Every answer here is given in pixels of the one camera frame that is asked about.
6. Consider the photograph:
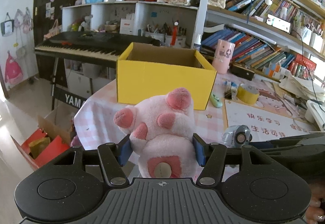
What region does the grey round tape dispenser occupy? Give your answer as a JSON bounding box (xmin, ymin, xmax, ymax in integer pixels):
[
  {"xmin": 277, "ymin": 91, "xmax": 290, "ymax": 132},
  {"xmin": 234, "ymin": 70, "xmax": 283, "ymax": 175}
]
[{"xmin": 221, "ymin": 125, "xmax": 252, "ymax": 148}]

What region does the pink plush paw toy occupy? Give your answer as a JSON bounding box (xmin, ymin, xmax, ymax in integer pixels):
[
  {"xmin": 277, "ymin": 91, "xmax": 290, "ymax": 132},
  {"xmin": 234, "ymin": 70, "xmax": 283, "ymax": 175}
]
[{"xmin": 114, "ymin": 88, "xmax": 198, "ymax": 178}]

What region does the yellow tape roll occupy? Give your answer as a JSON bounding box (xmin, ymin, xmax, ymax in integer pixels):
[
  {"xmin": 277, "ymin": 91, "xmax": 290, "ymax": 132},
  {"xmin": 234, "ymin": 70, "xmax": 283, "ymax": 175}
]
[{"xmin": 237, "ymin": 83, "xmax": 259, "ymax": 105}]

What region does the person's right hand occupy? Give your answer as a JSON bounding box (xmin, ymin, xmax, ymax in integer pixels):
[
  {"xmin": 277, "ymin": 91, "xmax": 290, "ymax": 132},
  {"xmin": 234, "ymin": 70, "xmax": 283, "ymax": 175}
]
[{"xmin": 306, "ymin": 180, "xmax": 324, "ymax": 224}]

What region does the white plastic stand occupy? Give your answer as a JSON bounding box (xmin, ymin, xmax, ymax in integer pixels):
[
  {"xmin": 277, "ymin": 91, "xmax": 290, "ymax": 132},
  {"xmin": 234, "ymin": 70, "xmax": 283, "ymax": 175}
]
[{"xmin": 305, "ymin": 100, "xmax": 325, "ymax": 132}]

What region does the pink cartoon desk mat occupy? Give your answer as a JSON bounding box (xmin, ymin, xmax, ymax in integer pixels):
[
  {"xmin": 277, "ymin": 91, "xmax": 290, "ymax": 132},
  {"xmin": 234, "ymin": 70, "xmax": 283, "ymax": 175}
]
[{"xmin": 224, "ymin": 86, "xmax": 317, "ymax": 142}]

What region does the mint green correction tape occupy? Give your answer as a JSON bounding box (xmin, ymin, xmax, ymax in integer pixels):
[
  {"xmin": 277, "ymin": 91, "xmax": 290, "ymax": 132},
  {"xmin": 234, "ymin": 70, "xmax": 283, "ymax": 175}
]
[{"xmin": 209, "ymin": 92, "xmax": 223, "ymax": 108}]

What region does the red cardboard box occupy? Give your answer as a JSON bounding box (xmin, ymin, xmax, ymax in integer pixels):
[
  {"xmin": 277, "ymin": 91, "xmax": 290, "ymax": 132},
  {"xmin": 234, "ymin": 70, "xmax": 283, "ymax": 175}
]
[{"xmin": 13, "ymin": 115, "xmax": 72, "ymax": 170}]

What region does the stack of loose papers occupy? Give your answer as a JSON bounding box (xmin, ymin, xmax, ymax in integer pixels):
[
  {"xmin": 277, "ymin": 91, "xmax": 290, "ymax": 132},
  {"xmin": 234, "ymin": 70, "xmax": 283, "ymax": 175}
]
[{"xmin": 279, "ymin": 76, "xmax": 324, "ymax": 102}]

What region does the white blue small box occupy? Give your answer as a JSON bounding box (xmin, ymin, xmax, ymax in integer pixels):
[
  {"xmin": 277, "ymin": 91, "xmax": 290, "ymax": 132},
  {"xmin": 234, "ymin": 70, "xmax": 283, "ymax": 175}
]
[{"xmin": 224, "ymin": 81, "xmax": 238, "ymax": 92}]

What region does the yellow cardboard box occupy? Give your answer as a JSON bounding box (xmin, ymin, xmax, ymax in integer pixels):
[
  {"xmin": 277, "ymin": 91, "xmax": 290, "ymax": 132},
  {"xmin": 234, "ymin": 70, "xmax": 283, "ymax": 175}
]
[{"xmin": 116, "ymin": 43, "xmax": 217, "ymax": 110}]

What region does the pink cylindrical canister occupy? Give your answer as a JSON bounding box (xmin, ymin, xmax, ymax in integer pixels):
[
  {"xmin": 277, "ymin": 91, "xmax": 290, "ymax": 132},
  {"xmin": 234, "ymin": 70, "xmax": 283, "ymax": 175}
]
[{"xmin": 212, "ymin": 39, "xmax": 235, "ymax": 74}]

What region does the black electronic keyboard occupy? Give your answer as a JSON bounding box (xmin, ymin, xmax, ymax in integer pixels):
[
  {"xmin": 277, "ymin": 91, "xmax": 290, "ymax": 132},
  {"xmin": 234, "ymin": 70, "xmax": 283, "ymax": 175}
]
[{"xmin": 35, "ymin": 32, "xmax": 160, "ymax": 67}]

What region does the white spray bottle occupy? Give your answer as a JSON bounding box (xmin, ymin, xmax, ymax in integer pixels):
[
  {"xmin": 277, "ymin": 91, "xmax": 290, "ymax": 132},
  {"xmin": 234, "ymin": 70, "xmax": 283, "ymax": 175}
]
[{"xmin": 193, "ymin": 34, "xmax": 202, "ymax": 52}]

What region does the red bottle with white cap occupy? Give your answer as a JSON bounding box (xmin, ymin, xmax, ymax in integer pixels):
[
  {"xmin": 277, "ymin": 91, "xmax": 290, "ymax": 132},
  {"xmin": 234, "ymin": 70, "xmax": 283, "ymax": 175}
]
[{"xmin": 170, "ymin": 21, "xmax": 179, "ymax": 46}]

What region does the smartphone on shelf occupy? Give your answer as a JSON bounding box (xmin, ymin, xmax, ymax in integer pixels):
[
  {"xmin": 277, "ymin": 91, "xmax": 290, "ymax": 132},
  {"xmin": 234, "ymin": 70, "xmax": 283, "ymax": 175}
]
[{"xmin": 266, "ymin": 14, "xmax": 291, "ymax": 33}]

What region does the white bookshelf unit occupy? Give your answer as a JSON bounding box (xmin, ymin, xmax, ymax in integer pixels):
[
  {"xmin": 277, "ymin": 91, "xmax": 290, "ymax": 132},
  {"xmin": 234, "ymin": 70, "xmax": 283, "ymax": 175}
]
[{"xmin": 61, "ymin": 0, "xmax": 325, "ymax": 80}]

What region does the black cable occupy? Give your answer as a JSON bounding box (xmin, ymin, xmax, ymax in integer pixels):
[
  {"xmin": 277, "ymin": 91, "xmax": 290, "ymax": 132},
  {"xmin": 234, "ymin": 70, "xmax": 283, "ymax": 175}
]
[{"xmin": 291, "ymin": 28, "xmax": 325, "ymax": 107}]

